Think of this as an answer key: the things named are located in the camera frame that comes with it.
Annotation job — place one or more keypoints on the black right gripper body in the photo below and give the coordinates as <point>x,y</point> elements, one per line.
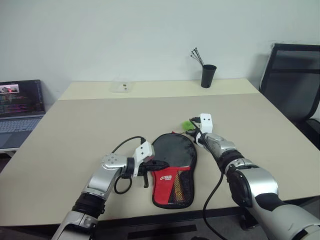
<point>192,132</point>

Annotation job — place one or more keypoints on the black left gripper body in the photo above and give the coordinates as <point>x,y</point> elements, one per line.
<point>146,168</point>

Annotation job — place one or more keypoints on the green zipper pull tab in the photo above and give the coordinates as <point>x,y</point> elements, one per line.
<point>186,124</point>

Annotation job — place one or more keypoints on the black and red paddle case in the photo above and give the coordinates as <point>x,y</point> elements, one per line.
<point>162,190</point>

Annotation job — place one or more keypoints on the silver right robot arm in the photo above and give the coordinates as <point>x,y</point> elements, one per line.
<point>260,180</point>

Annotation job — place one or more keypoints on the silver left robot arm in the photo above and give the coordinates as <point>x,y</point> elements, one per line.
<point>100,180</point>

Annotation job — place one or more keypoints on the black flat floor bar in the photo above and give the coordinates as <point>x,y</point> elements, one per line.
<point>160,232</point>

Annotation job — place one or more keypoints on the black plastic cup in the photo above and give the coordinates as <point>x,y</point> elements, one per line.
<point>208,76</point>

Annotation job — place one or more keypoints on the clear plastic box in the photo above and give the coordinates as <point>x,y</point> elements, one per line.
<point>121,88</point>

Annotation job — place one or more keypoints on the black caster wheel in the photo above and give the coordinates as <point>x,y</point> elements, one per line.
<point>248,221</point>

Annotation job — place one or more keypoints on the black mesh office chair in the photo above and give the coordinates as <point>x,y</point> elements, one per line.
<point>292,87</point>

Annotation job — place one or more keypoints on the grey open laptop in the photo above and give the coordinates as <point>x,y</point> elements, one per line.
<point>20,100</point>

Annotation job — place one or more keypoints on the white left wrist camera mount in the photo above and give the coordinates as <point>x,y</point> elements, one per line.
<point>142,152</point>

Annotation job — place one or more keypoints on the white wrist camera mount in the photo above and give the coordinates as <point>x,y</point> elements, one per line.
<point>206,122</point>
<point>142,152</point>

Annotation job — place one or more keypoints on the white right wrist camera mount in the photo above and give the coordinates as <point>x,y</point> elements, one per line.
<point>206,122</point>

